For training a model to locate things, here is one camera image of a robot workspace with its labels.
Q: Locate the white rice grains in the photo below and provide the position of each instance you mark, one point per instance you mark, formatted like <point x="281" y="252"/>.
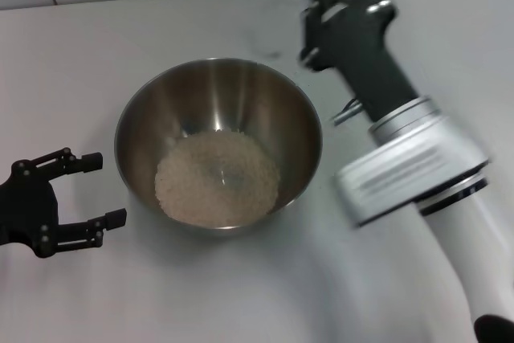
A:
<point x="217" y="182"/>

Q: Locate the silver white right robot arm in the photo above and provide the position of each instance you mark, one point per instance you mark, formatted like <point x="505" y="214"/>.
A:
<point x="409" y="158"/>

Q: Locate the clear plastic measuring cup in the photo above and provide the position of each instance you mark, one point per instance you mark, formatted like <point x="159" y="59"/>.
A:
<point x="269" y="13"/>

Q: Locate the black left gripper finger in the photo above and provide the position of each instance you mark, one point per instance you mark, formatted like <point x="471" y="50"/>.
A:
<point x="92" y="230"/>
<point x="64" y="163"/>

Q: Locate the stainless steel mixing bowl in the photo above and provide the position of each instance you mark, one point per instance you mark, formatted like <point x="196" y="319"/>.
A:
<point x="241" y="94"/>

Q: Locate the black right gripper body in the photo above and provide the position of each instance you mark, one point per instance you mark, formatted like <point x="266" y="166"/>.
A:
<point x="361" y="54"/>

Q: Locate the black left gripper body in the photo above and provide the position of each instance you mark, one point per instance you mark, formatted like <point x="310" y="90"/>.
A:
<point x="28" y="210"/>

